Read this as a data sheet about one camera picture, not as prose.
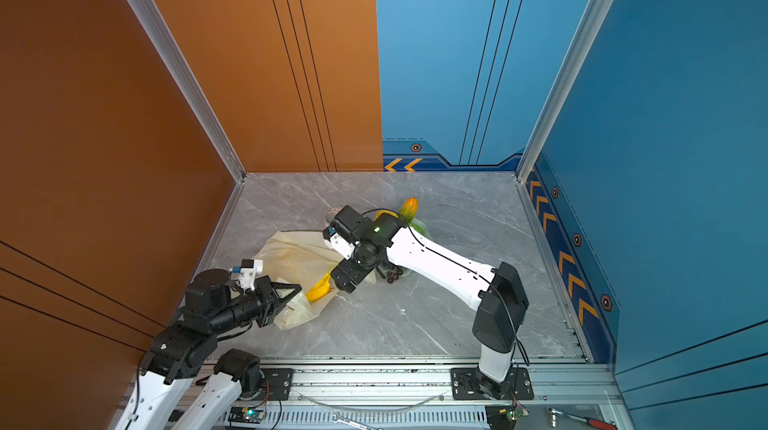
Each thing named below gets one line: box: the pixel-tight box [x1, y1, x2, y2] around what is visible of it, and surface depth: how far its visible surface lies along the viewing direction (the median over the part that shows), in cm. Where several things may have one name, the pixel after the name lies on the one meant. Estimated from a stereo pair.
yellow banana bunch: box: [305, 264, 338, 302], surface depth 86 cm
